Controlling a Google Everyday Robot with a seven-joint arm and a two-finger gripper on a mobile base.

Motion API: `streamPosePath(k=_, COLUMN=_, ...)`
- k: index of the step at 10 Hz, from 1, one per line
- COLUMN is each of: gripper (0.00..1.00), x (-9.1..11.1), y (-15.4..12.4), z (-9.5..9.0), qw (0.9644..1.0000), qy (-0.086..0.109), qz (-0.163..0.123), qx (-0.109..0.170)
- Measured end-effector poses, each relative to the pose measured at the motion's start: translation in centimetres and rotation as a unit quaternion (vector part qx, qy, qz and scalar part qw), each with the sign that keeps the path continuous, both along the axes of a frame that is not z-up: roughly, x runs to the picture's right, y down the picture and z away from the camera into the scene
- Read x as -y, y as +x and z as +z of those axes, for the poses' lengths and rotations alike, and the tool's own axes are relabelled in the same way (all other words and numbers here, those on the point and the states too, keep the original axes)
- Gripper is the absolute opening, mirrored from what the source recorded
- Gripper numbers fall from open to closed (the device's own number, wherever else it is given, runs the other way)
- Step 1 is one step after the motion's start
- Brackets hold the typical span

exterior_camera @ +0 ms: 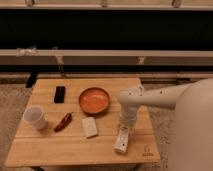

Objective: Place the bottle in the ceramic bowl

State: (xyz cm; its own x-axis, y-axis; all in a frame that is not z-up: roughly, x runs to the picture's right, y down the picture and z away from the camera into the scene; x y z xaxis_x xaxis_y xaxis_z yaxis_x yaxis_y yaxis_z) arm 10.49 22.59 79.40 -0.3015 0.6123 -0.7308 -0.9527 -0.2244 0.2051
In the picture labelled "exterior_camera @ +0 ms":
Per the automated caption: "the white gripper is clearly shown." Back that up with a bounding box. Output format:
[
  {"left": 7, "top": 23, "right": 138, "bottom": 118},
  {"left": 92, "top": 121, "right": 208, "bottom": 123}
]
[{"left": 119, "top": 106, "right": 137, "bottom": 133}]

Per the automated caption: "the white plastic bottle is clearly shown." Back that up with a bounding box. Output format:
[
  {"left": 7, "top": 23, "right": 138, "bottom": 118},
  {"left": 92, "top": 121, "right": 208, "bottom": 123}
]
[{"left": 114, "top": 127, "right": 129, "bottom": 153}]

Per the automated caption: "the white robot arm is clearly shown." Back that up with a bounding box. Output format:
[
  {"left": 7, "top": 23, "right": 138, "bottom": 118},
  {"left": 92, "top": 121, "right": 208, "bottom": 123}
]
[{"left": 117, "top": 78, "right": 213, "bottom": 171}]

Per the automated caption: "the orange ceramic bowl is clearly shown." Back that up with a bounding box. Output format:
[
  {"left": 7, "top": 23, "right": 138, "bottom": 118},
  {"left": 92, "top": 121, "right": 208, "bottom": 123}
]
[{"left": 79, "top": 87, "right": 110, "bottom": 114}]

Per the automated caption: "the white rectangular block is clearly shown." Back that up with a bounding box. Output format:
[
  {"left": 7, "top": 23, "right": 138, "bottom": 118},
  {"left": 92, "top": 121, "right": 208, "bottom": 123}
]
[{"left": 82, "top": 117, "right": 98, "bottom": 138}]

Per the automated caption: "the red chili pepper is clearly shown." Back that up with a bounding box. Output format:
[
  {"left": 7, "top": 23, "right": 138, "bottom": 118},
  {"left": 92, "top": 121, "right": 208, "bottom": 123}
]
[{"left": 54, "top": 113, "right": 72, "bottom": 132}]

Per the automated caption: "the wooden table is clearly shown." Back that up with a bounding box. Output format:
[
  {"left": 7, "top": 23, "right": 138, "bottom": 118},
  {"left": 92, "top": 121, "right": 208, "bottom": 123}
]
[{"left": 6, "top": 78, "right": 160, "bottom": 167}]

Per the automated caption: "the black rectangular phone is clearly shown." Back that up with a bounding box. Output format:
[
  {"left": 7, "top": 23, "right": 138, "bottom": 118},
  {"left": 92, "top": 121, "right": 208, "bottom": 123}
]
[{"left": 54, "top": 86, "right": 65, "bottom": 103}]

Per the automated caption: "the white paper cup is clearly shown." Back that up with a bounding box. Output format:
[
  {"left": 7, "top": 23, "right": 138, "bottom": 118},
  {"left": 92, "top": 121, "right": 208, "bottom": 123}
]
[{"left": 23, "top": 105, "right": 47, "bottom": 130}]

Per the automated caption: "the grey metal rail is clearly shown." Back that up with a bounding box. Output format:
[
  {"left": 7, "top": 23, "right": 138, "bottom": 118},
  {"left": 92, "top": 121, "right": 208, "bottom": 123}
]
[{"left": 0, "top": 49, "right": 213, "bottom": 66}]

